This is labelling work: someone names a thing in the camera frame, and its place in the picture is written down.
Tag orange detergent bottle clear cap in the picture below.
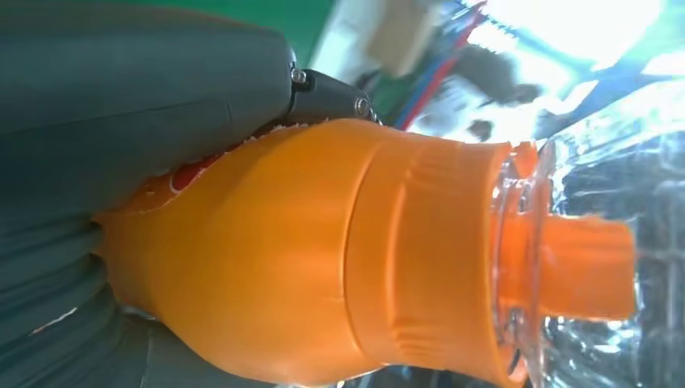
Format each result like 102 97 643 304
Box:
93 117 685 388

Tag green table board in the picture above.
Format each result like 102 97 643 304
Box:
176 0 335 65

